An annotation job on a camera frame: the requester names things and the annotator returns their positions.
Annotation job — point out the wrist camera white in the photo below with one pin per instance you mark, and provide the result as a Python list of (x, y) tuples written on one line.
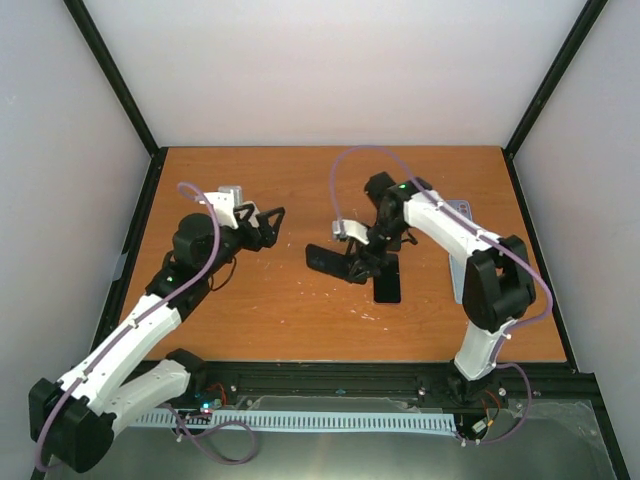
[(224, 200), (345, 229)]

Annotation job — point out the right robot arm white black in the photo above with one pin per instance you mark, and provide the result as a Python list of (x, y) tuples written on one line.
[(498, 285)]

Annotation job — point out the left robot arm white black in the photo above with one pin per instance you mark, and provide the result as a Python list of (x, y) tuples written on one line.
[(77, 418)]

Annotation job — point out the light blue cable duct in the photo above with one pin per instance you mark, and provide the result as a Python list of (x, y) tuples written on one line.
[(327, 422)]

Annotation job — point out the black frame post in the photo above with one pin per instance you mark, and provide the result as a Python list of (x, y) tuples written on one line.
[(571, 45), (87, 27)]

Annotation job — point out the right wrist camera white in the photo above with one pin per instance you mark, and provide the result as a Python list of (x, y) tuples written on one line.
[(345, 229)]

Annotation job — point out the lilac phone case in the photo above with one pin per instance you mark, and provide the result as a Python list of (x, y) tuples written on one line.
[(462, 207)]

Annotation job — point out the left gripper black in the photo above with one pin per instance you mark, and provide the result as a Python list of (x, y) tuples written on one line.
[(267, 237)]

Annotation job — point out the light blue phone case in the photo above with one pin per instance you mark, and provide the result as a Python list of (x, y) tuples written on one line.
[(457, 271)]

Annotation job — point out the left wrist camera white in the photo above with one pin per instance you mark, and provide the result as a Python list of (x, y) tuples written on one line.
[(224, 200)]

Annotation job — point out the black phone case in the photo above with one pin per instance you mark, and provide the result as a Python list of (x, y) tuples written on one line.
[(326, 261)]

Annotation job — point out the small green circuit board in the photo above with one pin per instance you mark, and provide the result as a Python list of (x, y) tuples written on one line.
[(209, 405)]

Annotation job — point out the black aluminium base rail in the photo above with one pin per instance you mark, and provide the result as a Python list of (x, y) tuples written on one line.
[(427, 385)]

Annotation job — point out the right black frame post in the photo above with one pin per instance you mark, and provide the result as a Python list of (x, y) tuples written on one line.
[(571, 45)]

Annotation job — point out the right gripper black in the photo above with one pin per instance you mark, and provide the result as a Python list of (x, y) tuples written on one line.
[(355, 263)]

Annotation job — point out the left black frame post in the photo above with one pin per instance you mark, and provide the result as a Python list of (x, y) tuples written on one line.
[(87, 27)]

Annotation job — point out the black smartphone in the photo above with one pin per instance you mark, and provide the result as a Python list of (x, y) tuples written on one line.
[(394, 224), (387, 285)]

